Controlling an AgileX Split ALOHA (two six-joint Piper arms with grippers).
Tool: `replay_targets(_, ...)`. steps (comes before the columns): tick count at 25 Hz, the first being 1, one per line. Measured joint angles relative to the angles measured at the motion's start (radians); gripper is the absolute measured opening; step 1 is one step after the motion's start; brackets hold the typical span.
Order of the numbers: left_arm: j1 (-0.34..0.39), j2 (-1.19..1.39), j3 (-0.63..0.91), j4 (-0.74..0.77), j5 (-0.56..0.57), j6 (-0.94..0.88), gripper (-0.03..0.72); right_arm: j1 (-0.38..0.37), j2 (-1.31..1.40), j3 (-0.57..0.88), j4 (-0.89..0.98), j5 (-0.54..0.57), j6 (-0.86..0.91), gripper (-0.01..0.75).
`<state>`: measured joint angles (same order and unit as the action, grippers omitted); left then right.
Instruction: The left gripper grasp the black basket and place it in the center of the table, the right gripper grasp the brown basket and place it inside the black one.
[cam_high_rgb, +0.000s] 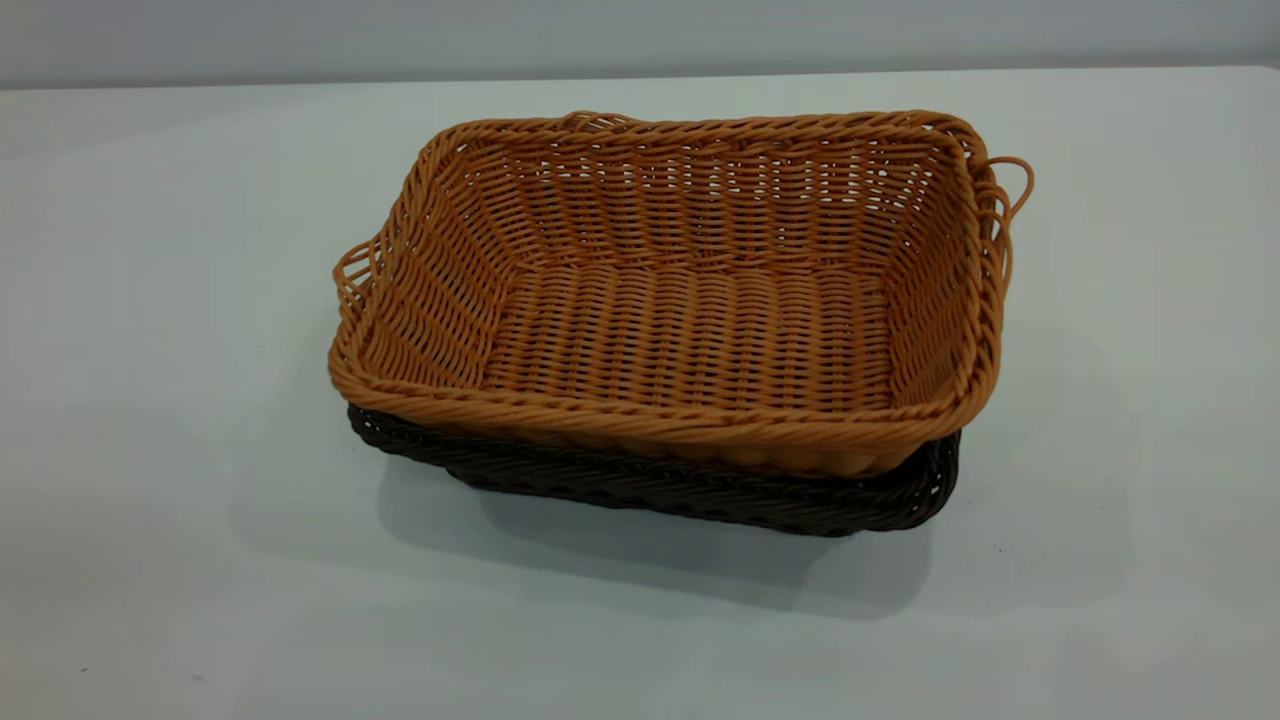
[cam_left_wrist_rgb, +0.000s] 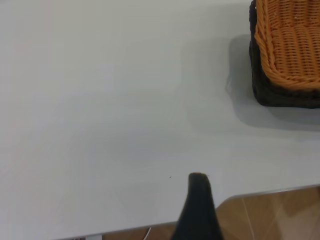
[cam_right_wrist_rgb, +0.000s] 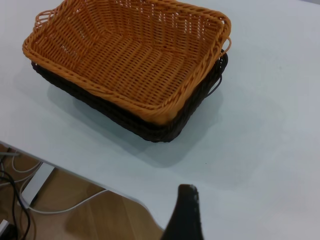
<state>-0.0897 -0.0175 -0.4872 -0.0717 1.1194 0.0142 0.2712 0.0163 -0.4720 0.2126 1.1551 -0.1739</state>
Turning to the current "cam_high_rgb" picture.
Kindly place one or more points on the black wicker basket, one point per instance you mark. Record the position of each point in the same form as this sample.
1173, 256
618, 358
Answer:
700, 495

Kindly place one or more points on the orange wicker basket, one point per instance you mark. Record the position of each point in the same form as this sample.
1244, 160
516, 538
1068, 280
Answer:
690, 330

